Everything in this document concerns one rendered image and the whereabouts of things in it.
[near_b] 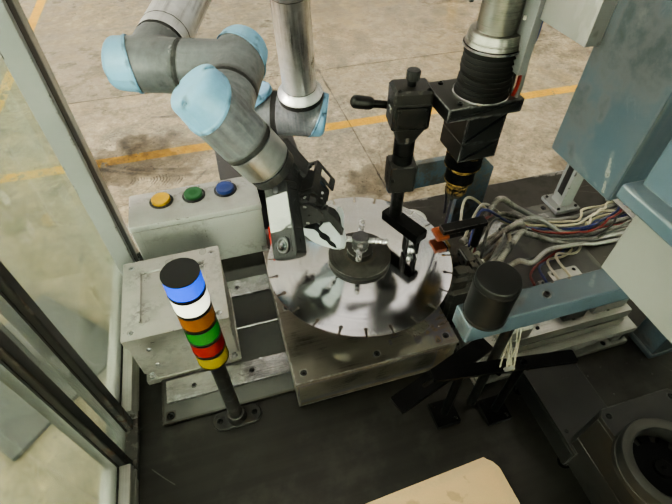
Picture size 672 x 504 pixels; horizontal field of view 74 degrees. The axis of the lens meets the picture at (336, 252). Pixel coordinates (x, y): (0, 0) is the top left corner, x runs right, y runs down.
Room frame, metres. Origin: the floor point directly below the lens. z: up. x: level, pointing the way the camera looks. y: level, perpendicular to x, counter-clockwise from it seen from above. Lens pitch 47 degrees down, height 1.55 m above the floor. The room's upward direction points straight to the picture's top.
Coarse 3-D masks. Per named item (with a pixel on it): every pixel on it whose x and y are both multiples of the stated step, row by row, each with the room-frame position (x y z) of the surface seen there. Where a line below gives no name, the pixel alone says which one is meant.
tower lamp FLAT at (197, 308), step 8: (200, 296) 0.32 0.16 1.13; (208, 296) 0.33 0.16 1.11; (176, 304) 0.31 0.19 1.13; (184, 304) 0.31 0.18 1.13; (192, 304) 0.31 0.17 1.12; (200, 304) 0.31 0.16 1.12; (208, 304) 0.32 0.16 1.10; (176, 312) 0.31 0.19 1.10; (184, 312) 0.31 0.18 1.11; (192, 312) 0.31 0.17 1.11; (200, 312) 0.31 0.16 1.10
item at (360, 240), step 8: (360, 224) 0.57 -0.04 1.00; (360, 232) 0.55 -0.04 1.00; (352, 240) 0.53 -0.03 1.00; (360, 240) 0.53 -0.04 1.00; (368, 240) 0.53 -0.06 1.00; (376, 240) 0.53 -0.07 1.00; (384, 240) 0.53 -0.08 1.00; (352, 248) 0.53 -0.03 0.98; (360, 248) 0.51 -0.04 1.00; (360, 256) 0.50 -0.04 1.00
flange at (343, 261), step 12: (336, 252) 0.54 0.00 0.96; (348, 252) 0.53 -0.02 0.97; (372, 252) 0.53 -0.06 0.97; (384, 252) 0.54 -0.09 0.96; (336, 264) 0.51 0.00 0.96; (348, 264) 0.51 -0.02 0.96; (360, 264) 0.51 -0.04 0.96; (372, 264) 0.51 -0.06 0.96; (384, 264) 0.51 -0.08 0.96; (348, 276) 0.49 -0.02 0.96; (360, 276) 0.49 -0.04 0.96; (372, 276) 0.49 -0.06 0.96
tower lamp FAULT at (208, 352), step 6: (222, 336) 0.33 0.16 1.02; (216, 342) 0.32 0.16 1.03; (222, 342) 0.33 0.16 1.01; (192, 348) 0.31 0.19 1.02; (198, 348) 0.31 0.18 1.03; (204, 348) 0.31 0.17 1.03; (210, 348) 0.31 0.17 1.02; (216, 348) 0.31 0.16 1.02; (222, 348) 0.32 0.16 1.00; (198, 354) 0.31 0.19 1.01; (204, 354) 0.31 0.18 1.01; (210, 354) 0.31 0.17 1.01; (216, 354) 0.31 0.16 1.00
